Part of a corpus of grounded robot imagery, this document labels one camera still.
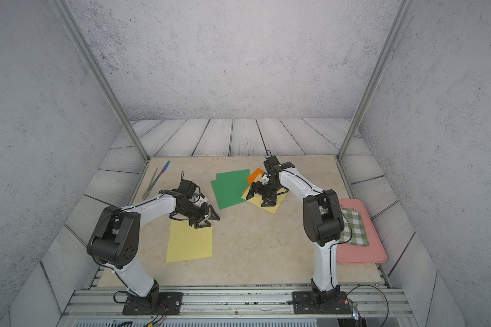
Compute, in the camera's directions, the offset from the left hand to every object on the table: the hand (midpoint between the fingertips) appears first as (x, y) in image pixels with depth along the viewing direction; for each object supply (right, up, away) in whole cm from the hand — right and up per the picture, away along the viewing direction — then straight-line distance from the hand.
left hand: (218, 220), depth 89 cm
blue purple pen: (-35, +23, +30) cm, 52 cm away
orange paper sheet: (+16, +19, +26) cm, 36 cm away
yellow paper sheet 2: (+16, +10, -4) cm, 19 cm away
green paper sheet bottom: (+3, +11, +18) cm, 21 cm away
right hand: (+15, +9, +2) cm, 18 cm away
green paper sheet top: (+3, +17, +24) cm, 30 cm away
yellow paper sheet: (-13, -9, 0) cm, 16 cm away
